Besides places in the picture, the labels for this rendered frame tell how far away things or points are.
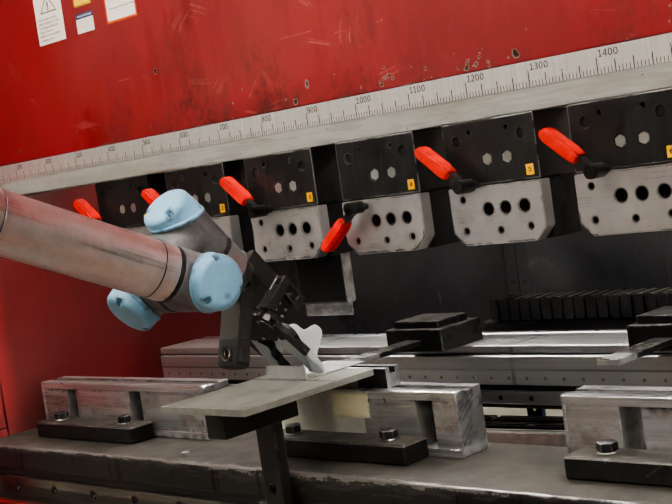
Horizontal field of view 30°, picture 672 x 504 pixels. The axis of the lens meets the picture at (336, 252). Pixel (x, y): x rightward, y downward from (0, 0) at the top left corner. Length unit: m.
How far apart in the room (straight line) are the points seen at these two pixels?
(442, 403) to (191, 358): 0.90
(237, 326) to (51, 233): 0.41
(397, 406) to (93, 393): 0.77
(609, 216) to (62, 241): 0.66
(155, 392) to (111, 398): 0.13
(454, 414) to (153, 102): 0.75
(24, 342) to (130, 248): 1.09
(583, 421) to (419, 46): 0.54
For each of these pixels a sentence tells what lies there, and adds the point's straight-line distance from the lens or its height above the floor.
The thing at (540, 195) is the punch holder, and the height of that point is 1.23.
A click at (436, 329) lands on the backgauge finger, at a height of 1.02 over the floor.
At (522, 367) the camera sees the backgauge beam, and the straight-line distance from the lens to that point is 2.02.
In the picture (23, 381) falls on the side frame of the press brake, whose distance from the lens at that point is 2.61.
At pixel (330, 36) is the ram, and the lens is 1.83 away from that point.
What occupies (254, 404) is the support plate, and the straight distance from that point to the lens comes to 1.73.
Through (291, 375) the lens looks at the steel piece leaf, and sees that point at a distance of 1.89.
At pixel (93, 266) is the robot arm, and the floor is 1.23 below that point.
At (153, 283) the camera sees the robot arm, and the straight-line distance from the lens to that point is 1.56.
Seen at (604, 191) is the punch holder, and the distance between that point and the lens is 1.56.
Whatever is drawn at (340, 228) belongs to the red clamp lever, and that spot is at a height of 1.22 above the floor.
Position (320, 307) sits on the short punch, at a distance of 1.96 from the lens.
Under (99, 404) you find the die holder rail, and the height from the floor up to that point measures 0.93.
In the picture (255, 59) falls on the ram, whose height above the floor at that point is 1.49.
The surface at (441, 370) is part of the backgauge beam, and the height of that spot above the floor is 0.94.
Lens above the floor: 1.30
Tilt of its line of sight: 4 degrees down
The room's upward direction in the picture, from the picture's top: 8 degrees counter-clockwise
